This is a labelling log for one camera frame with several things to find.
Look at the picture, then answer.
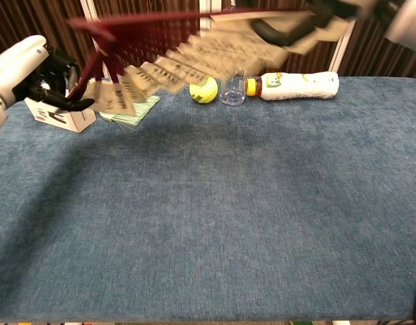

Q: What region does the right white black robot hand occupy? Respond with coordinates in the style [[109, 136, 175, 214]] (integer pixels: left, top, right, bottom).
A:
[[250, 0, 416, 55]]

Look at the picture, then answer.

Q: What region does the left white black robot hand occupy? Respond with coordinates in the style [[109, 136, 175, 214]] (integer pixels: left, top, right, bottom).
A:
[[0, 35, 96, 112]]

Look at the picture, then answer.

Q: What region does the red ribbed paper folding fan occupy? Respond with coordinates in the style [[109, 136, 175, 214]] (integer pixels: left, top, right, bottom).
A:
[[67, 8, 357, 114]]

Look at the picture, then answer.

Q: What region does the white cardboard carton box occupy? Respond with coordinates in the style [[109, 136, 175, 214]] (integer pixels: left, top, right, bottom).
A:
[[24, 97, 98, 134]]

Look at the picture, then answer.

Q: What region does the light blue green-bristle brush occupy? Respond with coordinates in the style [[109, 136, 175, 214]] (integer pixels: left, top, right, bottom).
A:
[[99, 94, 161, 129]]

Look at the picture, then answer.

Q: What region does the white labelled drink bottle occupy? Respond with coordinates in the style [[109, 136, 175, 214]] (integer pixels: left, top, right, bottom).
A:
[[245, 70, 340, 102]]

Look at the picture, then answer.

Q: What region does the yellow tennis ball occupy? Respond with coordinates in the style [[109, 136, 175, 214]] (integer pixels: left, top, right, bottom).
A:
[[189, 76, 218, 104]]

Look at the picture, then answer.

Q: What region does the clear plastic water bottle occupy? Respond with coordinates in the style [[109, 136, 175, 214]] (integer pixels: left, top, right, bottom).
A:
[[220, 67, 249, 107]]

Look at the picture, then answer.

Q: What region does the blue fabric table cover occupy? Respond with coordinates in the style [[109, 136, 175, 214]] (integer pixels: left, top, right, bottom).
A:
[[0, 76, 416, 322]]

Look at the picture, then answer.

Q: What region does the white partition frame post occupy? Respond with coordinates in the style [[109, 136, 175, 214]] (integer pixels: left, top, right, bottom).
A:
[[79, 0, 106, 82], [329, 19, 357, 74], [198, 0, 213, 33]]

